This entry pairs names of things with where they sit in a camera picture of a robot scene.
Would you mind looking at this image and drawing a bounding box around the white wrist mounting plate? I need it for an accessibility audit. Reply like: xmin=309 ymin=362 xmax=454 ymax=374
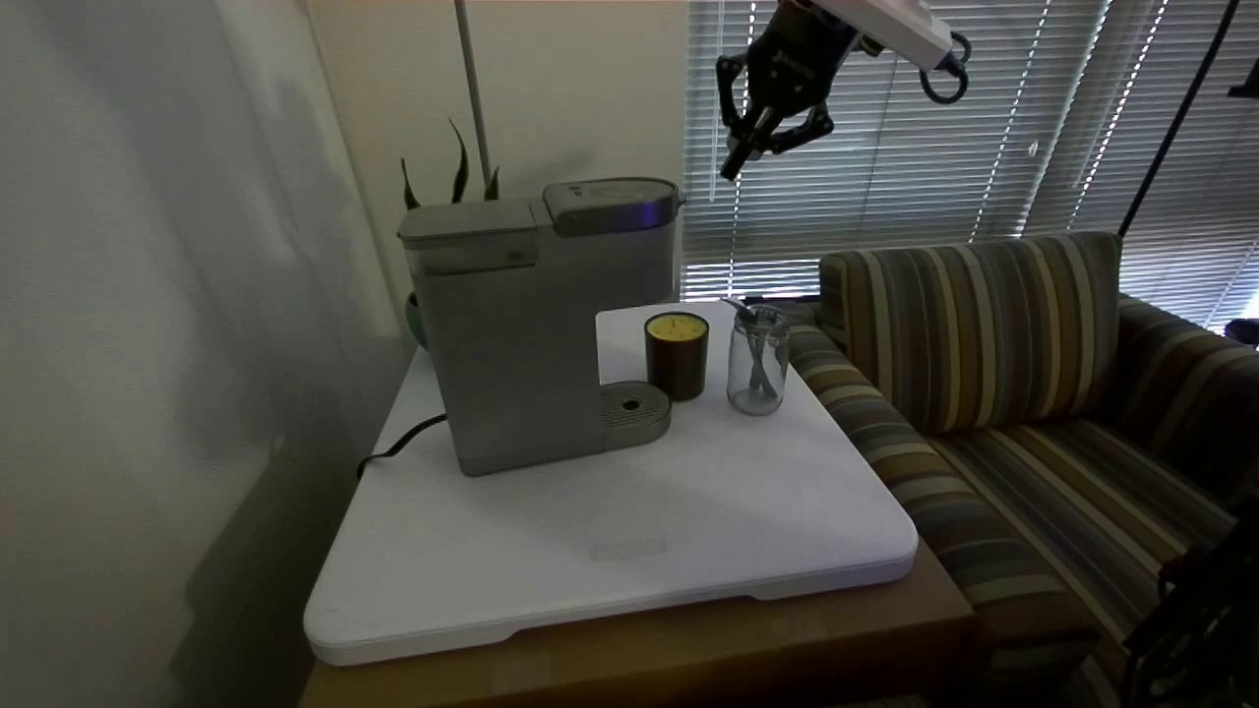
xmin=836 ymin=0 xmax=958 ymax=71

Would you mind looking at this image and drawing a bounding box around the white plastic board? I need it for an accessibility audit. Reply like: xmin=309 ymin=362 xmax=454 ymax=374
xmin=302 ymin=304 xmax=919 ymax=667

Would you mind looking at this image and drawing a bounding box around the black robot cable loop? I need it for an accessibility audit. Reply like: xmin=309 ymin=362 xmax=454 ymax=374
xmin=916 ymin=28 xmax=980 ymax=108

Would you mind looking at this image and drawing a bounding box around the clear glass jar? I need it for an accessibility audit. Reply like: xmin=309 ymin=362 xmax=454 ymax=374
xmin=723 ymin=309 xmax=790 ymax=420

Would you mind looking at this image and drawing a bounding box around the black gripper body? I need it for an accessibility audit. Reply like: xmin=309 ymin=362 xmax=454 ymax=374
xmin=746 ymin=0 xmax=866 ymax=119

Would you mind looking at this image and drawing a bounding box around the grey coffee machine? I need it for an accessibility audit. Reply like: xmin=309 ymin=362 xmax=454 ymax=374
xmin=392 ymin=173 xmax=689 ymax=479

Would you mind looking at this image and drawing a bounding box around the dark candle jar yellow wax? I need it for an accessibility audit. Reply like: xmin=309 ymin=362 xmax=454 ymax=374
xmin=642 ymin=306 xmax=710 ymax=407

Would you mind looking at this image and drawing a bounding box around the blue handled utensil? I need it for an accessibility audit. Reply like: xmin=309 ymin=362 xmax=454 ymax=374
xmin=718 ymin=291 xmax=788 ymax=399

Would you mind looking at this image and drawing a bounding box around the black power cable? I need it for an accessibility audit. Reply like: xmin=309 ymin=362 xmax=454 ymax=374
xmin=352 ymin=408 xmax=453 ymax=479

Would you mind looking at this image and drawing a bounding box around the black slanted stand pole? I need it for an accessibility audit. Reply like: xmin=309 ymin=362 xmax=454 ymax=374
xmin=1113 ymin=0 xmax=1244 ymax=243

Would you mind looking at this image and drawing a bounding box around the dark frame object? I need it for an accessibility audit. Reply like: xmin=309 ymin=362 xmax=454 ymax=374
xmin=1117 ymin=506 xmax=1259 ymax=708

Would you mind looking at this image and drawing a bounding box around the striped fabric sofa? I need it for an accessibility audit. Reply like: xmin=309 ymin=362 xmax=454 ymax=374
xmin=781 ymin=231 xmax=1259 ymax=708

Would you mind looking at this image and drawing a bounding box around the grey coffee machine lid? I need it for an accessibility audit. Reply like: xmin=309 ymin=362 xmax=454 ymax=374
xmin=537 ymin=173 xmax=689 ymax=239

